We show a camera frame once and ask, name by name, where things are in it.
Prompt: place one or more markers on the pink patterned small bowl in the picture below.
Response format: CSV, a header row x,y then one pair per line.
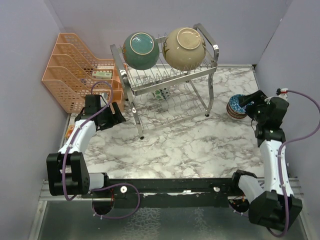
x,y
235,115

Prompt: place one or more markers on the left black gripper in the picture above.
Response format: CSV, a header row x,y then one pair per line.
x,y
115,118

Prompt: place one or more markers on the orange plastic file organizer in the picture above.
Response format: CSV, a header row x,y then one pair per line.
x,y
68,75

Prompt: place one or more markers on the steel two-tier dish rack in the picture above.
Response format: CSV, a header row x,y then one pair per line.
x,y
192,92

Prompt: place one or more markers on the orange snack packet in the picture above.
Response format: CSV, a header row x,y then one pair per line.
x,y
69,131

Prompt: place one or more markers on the aluminium frame rail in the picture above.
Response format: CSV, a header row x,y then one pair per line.
x,y
45,194

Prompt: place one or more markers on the dark red patterned bowl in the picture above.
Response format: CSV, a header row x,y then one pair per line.
x,y
234,104

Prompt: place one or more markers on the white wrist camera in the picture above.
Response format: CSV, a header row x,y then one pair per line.
x,y
105,96
282,93

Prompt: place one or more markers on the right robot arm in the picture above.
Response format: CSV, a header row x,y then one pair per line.
x,y
272,205

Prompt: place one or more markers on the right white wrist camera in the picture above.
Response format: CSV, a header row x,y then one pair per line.
x,y
282,93

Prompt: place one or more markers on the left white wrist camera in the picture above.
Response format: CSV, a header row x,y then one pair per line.
x,y
105,96

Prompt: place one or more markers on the green patterned small bowl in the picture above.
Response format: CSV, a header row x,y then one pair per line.
x,y
158,95

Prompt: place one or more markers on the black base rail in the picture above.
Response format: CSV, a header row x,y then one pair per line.
x,y
167,193

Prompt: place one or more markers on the large teal ceramic bowl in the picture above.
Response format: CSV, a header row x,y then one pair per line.
x,y
140,51

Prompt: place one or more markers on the blue dotted small bowl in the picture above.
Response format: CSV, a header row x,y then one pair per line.
x,y
165,93

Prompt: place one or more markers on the large cream ceramic bowl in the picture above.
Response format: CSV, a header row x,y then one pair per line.
x,y
184,49

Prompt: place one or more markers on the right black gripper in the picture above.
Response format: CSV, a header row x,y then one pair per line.
x,y
257,97

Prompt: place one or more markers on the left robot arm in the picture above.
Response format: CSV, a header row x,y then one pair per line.
x,y
67,170

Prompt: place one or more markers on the green white box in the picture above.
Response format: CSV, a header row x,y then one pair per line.
x,y
102,75

